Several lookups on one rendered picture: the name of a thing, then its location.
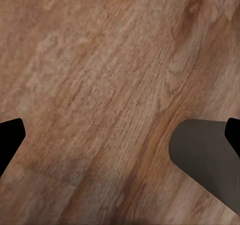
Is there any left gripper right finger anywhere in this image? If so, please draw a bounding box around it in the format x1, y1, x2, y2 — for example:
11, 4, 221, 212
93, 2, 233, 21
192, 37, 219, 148
224, 118, 240, 157

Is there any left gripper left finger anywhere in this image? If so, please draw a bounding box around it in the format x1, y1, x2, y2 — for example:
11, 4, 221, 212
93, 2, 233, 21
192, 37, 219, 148
0, 118, 26, 177

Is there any trash can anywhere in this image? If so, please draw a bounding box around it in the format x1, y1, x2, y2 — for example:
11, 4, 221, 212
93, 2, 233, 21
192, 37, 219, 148
168, 119, 240, 216

